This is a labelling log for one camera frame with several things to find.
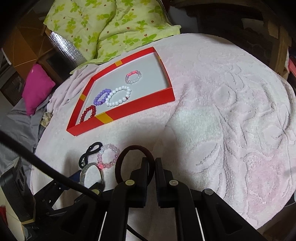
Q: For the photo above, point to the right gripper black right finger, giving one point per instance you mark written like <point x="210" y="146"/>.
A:
<point x="171" y="193"/>

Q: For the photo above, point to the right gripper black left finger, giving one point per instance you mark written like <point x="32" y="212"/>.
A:
<point x="132" y="193"/>

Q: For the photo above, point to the grey bed sheet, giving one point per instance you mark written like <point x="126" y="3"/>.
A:
<point x="24" y="129"/>

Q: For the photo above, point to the small floral fabric pouch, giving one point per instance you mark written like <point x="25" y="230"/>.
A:
<point x="46" y="119"/>

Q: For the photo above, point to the pink textured bed blanket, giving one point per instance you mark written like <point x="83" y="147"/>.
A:
<point x="231" y="127"/>

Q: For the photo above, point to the red shallow cardboard box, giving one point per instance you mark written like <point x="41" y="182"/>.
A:
<point x="132" y="84"/>

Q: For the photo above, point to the magenta pillow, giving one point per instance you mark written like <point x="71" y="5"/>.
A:
<point x="38" y="86"/>

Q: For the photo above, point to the silver foil insulation mat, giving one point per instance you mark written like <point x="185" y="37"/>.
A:
<point x="67" y="50"/>

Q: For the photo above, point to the brown wooden cabinet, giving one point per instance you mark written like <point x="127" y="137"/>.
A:
<point x="27" y="44"/>

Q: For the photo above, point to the green floral quilt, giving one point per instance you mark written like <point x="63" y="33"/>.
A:
<point x="102" y="30"/>

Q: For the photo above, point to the wooden shelf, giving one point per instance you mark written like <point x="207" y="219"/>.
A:
<point x="274" y="39"/>

